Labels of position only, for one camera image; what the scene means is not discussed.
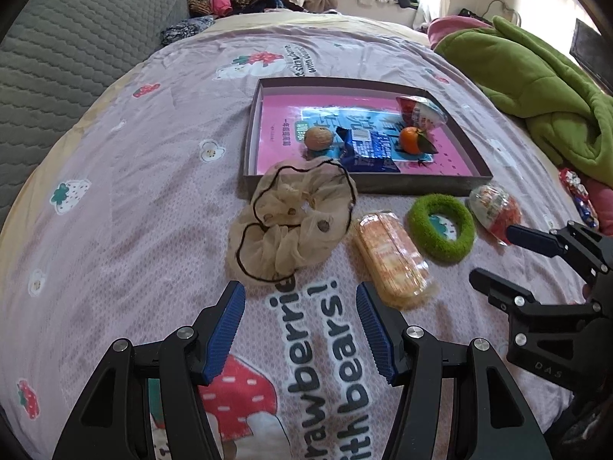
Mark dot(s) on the grey quilted cover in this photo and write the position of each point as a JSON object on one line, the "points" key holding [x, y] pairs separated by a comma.
{"points": [[72, 57]]}

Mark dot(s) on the pink and blue book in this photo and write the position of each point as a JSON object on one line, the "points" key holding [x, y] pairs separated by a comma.
{"points": [[282, 120]]}

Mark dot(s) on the egg-shaped toy packet red top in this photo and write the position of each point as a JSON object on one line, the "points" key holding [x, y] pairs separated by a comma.
{"points": [[421, 112]]}

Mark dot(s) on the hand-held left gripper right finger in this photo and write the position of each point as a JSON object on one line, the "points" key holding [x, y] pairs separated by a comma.
{"points": [[376, 330]]}

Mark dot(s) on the clear packet of biscuits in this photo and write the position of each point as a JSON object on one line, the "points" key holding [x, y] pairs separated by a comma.
{"points": [[390, 254]]}

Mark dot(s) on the black screen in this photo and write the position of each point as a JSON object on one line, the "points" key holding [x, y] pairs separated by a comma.
{"points": [[586, 43]]}

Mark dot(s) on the pink cloth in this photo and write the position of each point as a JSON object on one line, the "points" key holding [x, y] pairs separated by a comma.
{"points": [[445, 28]]}

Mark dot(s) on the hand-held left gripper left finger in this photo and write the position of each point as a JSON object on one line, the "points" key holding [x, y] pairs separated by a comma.
{"points": [[222, 330]]}

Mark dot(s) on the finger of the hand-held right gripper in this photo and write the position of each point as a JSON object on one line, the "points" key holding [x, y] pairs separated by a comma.
{"points": [[550, 335], [527, 237]]}

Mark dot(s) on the pink printed bedsheet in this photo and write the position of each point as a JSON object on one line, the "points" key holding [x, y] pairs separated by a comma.
{"points": [[143, 201]]}

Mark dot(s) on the red and white candy packet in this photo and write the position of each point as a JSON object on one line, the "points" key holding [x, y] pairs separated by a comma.
{"points": [[577, 191]]}

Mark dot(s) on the orange tangerine with leaf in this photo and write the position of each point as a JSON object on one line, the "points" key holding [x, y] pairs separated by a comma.
{"points": [[410, 140]]}

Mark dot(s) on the blue snack packet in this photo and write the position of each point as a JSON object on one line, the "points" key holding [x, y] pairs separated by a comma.
{"points": [[368, 146]]}

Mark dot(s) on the beige mesh scrunchie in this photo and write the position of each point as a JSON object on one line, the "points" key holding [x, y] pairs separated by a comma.
{"points": [[282, 244]]}

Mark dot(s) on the dark floral cloth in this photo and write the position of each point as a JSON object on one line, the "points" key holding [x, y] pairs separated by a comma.
{"points": [[187, 31]]}

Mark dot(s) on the egg-shaped toy packet orange base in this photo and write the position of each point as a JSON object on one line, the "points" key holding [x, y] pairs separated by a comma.
{"points": [[491, 206]]}

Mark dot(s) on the brown walnut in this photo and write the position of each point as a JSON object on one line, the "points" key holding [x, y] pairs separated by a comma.
{"points": [[318, 138]]}

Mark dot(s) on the shallow grey cardboard box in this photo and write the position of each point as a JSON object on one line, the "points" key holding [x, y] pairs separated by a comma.
{"points": [[364, 184]]}

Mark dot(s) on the green fleece blanket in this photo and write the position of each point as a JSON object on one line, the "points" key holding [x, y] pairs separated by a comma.
{"points": [[527, 72]]}

